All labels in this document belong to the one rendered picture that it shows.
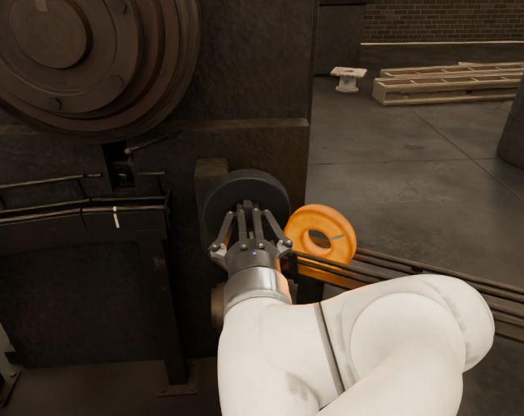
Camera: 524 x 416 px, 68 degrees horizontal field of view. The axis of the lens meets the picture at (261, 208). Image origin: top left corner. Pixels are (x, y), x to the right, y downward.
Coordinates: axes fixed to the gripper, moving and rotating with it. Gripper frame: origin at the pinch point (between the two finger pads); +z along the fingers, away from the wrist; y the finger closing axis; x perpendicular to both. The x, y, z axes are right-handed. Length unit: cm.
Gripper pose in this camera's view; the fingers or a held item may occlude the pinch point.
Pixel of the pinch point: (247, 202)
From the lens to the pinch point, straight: 69.7
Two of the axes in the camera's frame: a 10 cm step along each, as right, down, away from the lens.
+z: -0.9, -5.8, 8.1
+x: 0.1, -8.1, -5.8
